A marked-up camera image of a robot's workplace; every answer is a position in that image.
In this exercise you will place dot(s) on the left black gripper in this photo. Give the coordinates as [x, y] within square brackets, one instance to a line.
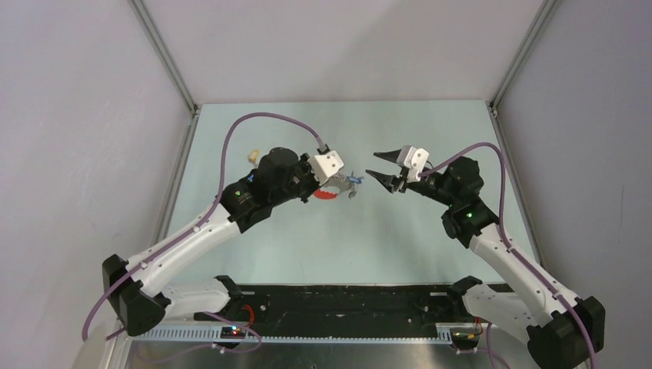
[303, 164]

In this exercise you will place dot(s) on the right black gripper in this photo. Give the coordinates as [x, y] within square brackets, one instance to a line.
[392, 182]

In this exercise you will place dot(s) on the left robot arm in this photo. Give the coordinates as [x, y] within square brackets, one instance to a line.
[141, 290]

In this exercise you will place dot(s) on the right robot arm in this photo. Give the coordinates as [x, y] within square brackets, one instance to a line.
[559, 328]

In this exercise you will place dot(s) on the key with yellow tag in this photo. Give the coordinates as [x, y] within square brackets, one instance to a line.
[253, 157]

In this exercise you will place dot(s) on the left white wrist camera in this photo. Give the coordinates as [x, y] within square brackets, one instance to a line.
[325, 166]

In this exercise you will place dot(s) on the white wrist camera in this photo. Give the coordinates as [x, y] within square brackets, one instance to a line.
[325, 166]
[412, 161]

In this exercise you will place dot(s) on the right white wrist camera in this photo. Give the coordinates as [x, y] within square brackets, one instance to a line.
[412, 161]

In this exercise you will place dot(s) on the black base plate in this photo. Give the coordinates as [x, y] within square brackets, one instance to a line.
[346, 310]

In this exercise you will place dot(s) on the grey slotted cable duct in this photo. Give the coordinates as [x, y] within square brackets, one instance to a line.
[217, 334]

